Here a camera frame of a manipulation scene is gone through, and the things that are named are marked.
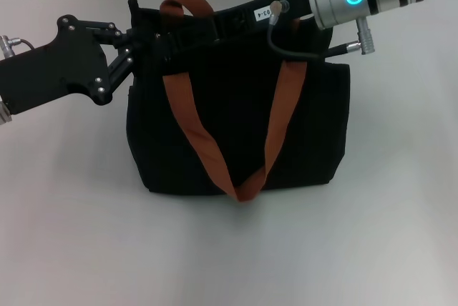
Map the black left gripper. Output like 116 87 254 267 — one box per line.
0 15 145 116

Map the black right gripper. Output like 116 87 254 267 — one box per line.
157 0 316 64

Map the black bag with orange straps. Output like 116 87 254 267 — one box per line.
125 0 351 204

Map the grey left wrist cable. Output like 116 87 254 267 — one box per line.
0 35 36 59

